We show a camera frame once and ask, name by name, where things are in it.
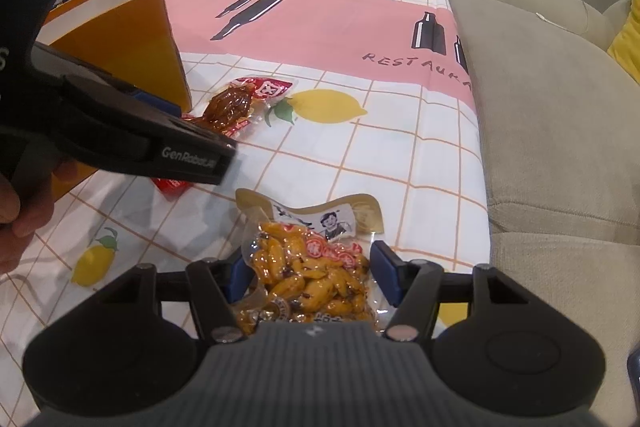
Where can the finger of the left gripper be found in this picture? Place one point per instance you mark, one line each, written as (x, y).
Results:
(159, 103)

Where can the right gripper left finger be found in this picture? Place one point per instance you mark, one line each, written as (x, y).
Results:
(214, 285)

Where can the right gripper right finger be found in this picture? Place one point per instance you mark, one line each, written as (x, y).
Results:
(411, 288)

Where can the red brown meat snack pack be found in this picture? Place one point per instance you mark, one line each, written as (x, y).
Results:
(241, 104)

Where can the yellow chicken feet snack pack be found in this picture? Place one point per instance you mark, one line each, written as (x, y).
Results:
(310, 264)

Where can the person's left hand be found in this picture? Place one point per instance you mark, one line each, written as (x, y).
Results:
(20, 220)

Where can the orange cardboard box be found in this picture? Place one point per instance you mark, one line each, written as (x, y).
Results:
(130, 39)

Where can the lemon patterned tablecloth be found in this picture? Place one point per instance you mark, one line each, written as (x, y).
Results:
(380, 104)

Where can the beige sofa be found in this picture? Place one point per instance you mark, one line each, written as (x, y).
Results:
(559, 133)

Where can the yellow cushion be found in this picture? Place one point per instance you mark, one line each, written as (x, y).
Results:
(625, 46)

